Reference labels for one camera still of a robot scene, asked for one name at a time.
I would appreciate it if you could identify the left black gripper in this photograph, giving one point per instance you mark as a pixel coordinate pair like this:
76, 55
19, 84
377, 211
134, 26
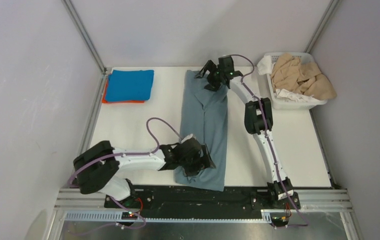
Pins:
203, 162

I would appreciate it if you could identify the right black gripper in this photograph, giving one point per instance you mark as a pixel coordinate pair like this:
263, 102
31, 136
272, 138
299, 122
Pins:
210, 66

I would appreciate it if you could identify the grey-blue t-shirt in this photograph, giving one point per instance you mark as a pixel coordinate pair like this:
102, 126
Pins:
205, 115

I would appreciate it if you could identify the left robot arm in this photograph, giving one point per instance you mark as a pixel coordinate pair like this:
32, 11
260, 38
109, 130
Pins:
98, 168

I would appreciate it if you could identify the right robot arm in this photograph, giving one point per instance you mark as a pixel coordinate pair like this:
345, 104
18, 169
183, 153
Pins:
258, 122

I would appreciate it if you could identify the beige crumpled t-shirt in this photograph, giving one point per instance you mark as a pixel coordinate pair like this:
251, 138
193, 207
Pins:
289, 74

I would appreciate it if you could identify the white laundry basket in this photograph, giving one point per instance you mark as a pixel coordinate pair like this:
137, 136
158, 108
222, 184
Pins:
281, 105

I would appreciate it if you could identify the left controller board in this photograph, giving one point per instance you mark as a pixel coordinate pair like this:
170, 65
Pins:
128, 215

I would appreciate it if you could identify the controller board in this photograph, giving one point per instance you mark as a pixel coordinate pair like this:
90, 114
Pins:
280, 222
128, 215

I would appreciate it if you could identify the folded blue t-shirt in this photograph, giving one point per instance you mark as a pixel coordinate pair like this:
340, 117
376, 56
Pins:
133, 85

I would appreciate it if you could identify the right controller board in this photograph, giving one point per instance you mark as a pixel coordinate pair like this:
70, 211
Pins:
280, 222

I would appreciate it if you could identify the folded orange t-shirt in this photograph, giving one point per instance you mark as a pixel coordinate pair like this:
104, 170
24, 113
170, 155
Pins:
105, 101

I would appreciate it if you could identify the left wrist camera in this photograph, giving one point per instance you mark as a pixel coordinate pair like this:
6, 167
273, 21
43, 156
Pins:
188, 137

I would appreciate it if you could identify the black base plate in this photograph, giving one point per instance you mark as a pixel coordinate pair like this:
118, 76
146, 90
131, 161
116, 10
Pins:
182, 202

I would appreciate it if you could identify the aluminium frame rail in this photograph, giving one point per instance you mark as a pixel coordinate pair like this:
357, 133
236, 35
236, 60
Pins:
91, 208

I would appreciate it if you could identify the left corner aluminium post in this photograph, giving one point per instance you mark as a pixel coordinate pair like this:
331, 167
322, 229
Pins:
79, 24

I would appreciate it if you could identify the corner aluminium post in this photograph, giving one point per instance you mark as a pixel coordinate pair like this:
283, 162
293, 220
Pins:
79, 24
324, 21

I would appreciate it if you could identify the right corner aluminium post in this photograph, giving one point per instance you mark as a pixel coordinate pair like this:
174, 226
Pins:
324, 21

